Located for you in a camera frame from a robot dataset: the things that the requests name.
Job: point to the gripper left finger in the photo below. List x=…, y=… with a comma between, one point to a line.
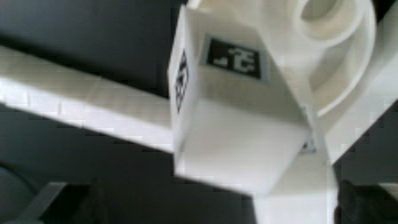
x=60, y=206

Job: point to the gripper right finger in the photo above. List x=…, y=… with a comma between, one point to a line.
x=367, y=203

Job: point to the white stool leg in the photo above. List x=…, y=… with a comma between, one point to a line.
x=241, y=128

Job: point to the white round stool seat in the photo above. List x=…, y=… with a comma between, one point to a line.
x=319, y=34

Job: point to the white L-shaped obstacle fence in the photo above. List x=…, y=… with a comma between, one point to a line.
x=90, y=102

